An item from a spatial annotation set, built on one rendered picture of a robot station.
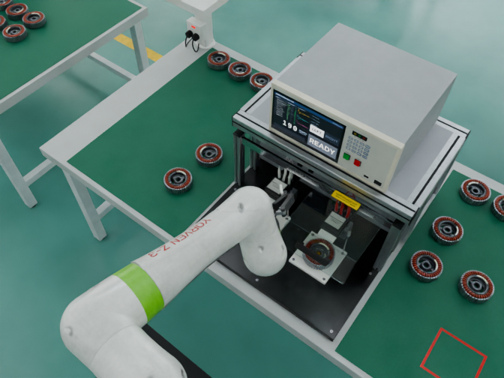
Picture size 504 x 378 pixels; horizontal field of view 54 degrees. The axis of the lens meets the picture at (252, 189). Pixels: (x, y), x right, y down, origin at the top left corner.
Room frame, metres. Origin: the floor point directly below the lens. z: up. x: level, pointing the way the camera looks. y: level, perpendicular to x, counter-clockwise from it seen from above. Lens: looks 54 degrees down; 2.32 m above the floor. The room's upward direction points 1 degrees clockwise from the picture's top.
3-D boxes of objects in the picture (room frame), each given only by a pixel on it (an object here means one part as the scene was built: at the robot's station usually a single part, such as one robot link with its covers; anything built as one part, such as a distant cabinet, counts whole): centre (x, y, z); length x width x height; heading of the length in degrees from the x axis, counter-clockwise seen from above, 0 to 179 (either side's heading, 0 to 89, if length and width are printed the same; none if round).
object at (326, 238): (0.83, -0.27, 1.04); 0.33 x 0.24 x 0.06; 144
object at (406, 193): (1.18, -0.33, 1.09); 0.68 x 0.44 x 0.05; 54
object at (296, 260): (0.85, -0.24, 0.78); 0.15 x 0.15 x 0.01; 54
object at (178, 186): (1.18, 0.29, 0.77); 0.11 x 0.11 x 0.04
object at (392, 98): (1.17, -0.34, 1.22); 0.44 x 0.39 x 0.20; 54
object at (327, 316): (0.93, -0.15, 0.76); 0.64 x 0.47 x 0.02; 54
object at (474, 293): (0.75, -0.78, 0.77); 0.11 x 0.11 x 0.04
